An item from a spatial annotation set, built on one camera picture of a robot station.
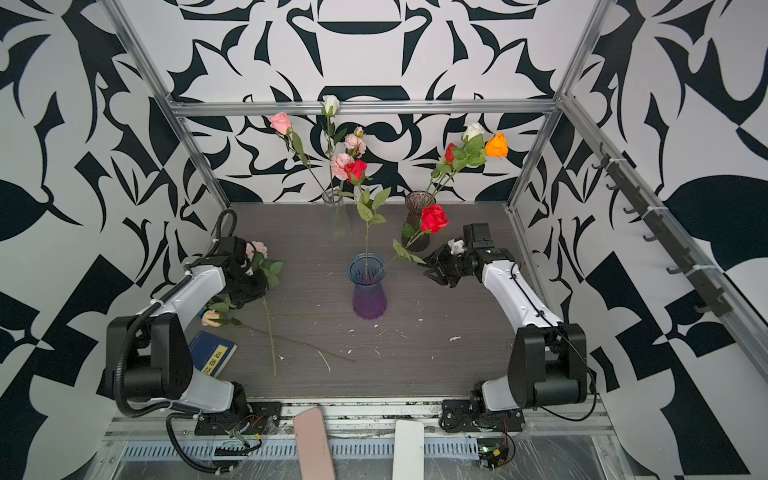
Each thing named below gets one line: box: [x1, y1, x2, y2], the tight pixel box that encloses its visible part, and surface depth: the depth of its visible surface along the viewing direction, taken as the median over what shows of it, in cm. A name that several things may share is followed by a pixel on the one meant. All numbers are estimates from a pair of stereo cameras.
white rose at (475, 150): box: [434, 122, 487, 197], surface depth 83 cm
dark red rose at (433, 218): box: [393, 204, 450, 265], surface depth 62 cm
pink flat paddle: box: [292, 407, 336, 480], surface depth 70 cm
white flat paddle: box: [392, 420, 424, 480], surface depth 67 cm
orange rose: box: [485, 132, 509, 160], surface depth 80 cm
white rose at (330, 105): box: [321, 94, 347, 193], surface depth 89 cm
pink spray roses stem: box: [331, 126, 367, 193], surface depth 89 cm
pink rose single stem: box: [269, 112, 329, 196], surface depth 85 cm
